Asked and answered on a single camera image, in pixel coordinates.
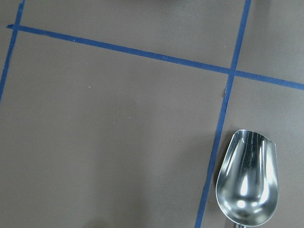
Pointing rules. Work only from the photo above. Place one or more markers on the silver metal scoop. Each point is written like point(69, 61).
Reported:
point(247, 188)

